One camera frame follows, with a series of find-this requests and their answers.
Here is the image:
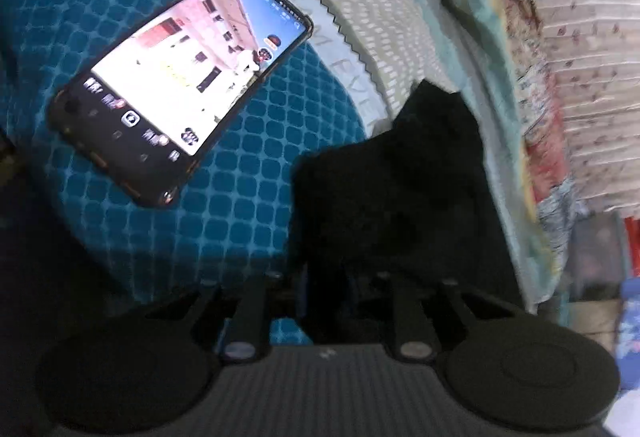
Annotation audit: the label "black pants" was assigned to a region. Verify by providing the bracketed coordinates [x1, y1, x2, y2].
[288, 82, 522, 344]

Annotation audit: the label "blue patterned cloth bag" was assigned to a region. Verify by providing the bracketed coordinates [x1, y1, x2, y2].
[614, 277, 640, 391]

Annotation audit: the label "teal checkered blanket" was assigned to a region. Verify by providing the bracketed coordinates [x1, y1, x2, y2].
[0, 0, 369, 348]

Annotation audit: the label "grey teal storage box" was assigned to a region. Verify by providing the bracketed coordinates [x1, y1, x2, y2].
[562, 212, 629, 335]

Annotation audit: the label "black smartphone with lit screen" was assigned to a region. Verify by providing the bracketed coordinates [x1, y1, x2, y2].
[48, 0, 314, 207]

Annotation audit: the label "red floral patchwork quilt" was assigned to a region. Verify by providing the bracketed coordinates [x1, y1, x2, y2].
[439, 0, 586, 228]

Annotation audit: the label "white teal patterned bedsheet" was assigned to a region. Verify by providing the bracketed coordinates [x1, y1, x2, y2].
[290, 0, 572, 309]

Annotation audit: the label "beige leaf print curtain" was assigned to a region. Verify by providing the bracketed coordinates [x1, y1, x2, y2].
[534, 0, 639, 218]

